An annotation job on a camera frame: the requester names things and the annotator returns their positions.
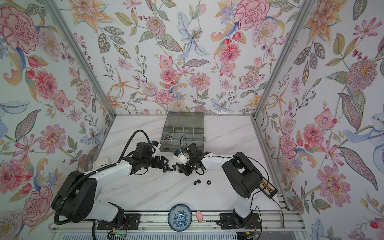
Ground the white square clock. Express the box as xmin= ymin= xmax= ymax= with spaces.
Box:
xmin=93 ymin=158 xmax=110 ymax=171

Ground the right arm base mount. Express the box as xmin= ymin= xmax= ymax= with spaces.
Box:
xmin=219 ymin=212 xmax=262 ymax=230

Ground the aluminium rail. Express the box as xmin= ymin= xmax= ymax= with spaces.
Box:
xmin=47 ymin=211 xmax=307 ymax=233

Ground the orange black striped tool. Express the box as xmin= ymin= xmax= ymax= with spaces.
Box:
xmin=260 ymin=179 xmax=278 ymax=199

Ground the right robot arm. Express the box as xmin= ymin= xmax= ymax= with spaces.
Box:
xmin=174 ymin=143 xmax=264 ymax=222

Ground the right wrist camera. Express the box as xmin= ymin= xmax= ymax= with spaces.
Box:
xmin=174 ymin=150 xmax=189 ymax=165

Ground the pink toy pig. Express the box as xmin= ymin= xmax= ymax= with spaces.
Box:
xmin=196 ymin=211 xmax=204 ymax=223

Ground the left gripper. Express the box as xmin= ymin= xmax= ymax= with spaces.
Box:
xmin=141 ymin=154 xmax=170 ymax=168

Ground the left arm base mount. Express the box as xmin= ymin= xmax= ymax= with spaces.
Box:
xmin=97 ymin=213 xmax=141 ymax=231

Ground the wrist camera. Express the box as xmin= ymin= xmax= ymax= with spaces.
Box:
xmin=151 ymin=141 xmax=161 ymax=158
xmin=174 ymin=150 xmax=189 ymax=165

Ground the grey plastic organizer box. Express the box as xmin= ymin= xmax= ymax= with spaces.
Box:
xmin=160 ymin=112 xmax=206 ymax=153

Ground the blue patterned ceramic plate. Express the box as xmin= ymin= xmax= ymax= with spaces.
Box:
xmin=168 ymin=204 xmax=193 ymax=232

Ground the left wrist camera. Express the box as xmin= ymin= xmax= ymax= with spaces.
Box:
xmin=151 ymin=141 xmax=161 ymax=158

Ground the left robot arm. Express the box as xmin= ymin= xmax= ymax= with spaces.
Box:
xmin=52 ymin=141 xmax=166 ymax=228

